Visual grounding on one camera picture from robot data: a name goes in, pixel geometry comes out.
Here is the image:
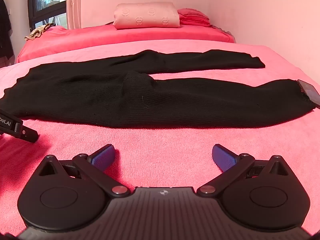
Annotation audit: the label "pink terry blanket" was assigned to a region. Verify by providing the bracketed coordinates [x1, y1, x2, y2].
[0, 39, 320, 237]

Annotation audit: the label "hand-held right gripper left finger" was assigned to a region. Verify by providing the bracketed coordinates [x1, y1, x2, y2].
[36, 144, 132, 198]

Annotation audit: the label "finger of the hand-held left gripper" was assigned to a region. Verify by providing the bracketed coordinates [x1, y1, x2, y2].
[14, 122, 39, 143]

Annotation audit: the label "black smartphone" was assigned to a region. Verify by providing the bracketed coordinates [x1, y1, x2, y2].
[297, 79, 320, 109]

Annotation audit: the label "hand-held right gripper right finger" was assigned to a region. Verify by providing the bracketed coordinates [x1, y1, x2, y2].
[197, 144, 288, 198]

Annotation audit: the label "black knit pants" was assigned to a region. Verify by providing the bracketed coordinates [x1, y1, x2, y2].
[0, 49, 316, 128]

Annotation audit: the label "red covered bed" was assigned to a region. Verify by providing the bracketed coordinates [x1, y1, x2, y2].
[15, 25, 236, 63]

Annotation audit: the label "pink embroidered pillow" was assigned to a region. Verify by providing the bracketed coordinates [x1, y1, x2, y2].
[112, 2, 181, 29]

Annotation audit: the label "dark framed window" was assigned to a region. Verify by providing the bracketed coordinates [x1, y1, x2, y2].
[27, 0, 68, 32]

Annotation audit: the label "black hanging garment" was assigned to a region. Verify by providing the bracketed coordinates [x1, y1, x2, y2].
[0, 0, 14, 58]

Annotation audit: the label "pink curtain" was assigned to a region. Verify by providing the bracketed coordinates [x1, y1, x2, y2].
[65, 0, 82, 29]

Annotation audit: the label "red folded cloth stack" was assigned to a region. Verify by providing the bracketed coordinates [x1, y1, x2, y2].
[177, 8, 211, 26]

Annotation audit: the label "beige crumpled cloth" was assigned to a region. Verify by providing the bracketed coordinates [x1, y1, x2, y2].
[24, 23, 56, 41]

